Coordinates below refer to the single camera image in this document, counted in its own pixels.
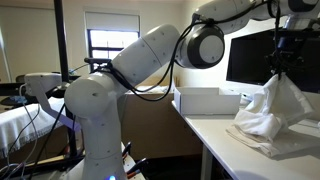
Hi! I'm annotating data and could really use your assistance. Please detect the black framed window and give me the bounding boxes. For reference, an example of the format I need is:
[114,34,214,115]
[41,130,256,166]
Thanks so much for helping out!
[87,29,140,66]

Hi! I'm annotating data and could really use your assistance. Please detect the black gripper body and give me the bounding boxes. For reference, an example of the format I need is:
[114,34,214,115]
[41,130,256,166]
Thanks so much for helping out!
[265,49,305,72]

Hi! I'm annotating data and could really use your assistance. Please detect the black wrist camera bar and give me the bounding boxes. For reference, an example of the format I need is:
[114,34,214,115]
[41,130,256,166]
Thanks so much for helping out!
[275,29,320,44]

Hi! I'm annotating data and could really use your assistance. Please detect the black vertical pole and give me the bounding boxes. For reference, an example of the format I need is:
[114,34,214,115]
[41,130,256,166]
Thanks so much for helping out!
[53,0,84,159]

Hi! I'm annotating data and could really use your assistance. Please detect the small blue item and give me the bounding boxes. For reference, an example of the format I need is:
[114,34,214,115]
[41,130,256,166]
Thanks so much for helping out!
[9,95,28,105]

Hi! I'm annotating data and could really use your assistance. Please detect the black camera on pole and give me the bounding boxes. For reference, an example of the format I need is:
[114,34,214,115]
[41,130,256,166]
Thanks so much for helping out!
[83,57,113,66]

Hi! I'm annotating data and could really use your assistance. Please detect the white desk leg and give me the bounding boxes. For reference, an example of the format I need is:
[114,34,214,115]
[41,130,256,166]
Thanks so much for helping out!
[199,143,214,180]

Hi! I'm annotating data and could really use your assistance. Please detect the black wide monitor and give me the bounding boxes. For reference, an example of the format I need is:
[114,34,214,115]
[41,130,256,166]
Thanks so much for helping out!
[225,28,320,95]

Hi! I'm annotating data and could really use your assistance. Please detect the brown cardboard box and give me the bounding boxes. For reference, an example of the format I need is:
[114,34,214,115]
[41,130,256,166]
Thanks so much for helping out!
[118,76,204,161]

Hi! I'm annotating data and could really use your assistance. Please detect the grey hanging cables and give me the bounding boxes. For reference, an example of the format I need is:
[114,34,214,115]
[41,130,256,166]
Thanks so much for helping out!
[0,83,43,180]

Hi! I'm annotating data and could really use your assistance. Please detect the white articulated device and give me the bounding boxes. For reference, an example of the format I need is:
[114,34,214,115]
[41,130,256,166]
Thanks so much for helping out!
[23,72,83,133]

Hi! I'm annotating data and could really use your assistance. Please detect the white roller blind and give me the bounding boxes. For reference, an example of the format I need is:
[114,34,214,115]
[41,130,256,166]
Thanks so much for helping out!
[84,11,141,33]

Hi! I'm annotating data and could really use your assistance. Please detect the white lace tablecloth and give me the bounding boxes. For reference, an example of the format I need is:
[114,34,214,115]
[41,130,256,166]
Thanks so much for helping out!
[0,98,68,159]

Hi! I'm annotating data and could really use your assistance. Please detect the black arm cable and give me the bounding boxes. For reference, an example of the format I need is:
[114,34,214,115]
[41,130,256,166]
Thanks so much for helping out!
[19,0,301,180]

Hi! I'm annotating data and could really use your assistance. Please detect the flat folded white cloth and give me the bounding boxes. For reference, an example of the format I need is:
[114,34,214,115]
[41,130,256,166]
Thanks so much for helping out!
[225,118,320,158]

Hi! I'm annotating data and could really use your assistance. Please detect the white cardboard box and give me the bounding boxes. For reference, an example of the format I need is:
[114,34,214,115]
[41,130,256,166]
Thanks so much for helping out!
[173,86,242,116]

